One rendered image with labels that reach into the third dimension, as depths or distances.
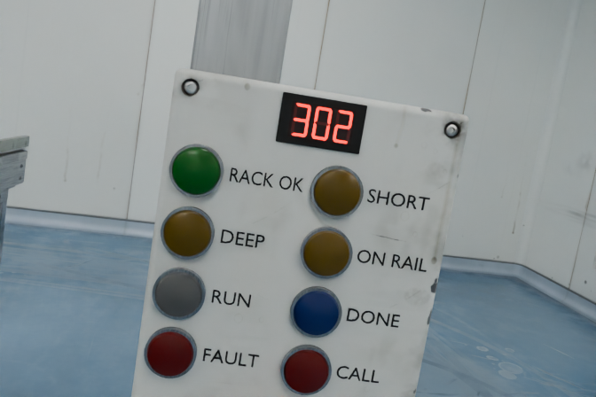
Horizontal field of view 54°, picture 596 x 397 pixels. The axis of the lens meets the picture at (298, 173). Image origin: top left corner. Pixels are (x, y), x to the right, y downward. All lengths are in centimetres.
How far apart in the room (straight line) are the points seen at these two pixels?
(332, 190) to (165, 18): 386
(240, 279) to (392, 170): 11
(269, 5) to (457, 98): 425
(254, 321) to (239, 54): 17
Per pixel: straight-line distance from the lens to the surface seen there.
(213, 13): 39
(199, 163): 32
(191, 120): 33
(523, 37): 489
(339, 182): 33
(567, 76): 500
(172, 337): 35
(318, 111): 33
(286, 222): 34
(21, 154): 189
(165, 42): 414
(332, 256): 33
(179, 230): 33
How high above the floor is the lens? 109
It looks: 7 degrees down
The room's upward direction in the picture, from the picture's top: 9 degrees clockwise
